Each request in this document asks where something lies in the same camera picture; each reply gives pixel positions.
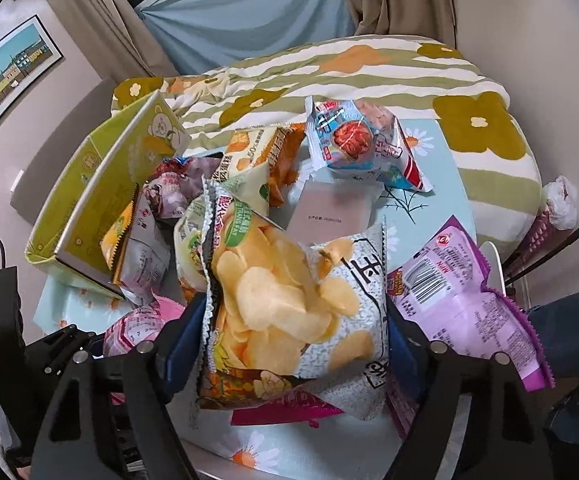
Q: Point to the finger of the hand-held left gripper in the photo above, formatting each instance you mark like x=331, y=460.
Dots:
x=64, y=340

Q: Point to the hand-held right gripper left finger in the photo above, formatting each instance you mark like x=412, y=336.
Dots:
x=179, y=350

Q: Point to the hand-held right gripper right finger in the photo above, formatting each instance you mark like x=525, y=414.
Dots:
x=408, y=360

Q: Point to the white potato chip bag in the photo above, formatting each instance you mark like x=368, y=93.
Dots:
x=279, y=300

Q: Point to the green fabric storage box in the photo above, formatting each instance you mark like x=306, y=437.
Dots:
x=99, y=185

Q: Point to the small pink translucent packet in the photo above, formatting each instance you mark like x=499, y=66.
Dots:
x=329, y=210

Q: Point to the pink round snack packet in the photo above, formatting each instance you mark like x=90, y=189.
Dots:
x=134, y=325

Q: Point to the grey and yellow snack packet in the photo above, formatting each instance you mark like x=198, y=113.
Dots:
x=144, y=260

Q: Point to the green chip packet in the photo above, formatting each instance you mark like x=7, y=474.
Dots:
x=189, y=240

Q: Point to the magenta snack packet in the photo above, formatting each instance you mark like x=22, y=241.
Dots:
x=279, y=404

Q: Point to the purple grey snack packet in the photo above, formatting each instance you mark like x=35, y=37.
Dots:
x=179, y=185

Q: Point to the daisy print tablecloth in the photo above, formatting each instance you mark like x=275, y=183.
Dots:
x=434, y=195

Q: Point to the person's leg in jeans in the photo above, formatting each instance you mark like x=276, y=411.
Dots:
x=574, y=320

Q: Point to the pink checkered cloth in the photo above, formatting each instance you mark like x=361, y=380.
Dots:
x=534, y=232

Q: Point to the orange yellow snack bag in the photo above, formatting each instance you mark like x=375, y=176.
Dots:
x=249, y=170

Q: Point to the orange snack packet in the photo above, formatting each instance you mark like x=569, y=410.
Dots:
x=284, y=165

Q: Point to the white plastic bag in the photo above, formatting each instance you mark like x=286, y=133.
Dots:
x=559, y=202

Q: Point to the blue and red snack packet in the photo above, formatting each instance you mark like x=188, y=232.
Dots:
x=354, y=140

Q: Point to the green striped flower blanket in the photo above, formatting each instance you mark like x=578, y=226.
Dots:
x=369, y=70

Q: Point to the light blue sheet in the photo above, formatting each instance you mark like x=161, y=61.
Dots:
x=249, y=25

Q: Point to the white wall switch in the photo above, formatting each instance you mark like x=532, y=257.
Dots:
x=17, y=181

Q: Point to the framed wall picture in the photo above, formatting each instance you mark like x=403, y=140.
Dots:
x=9, y=75

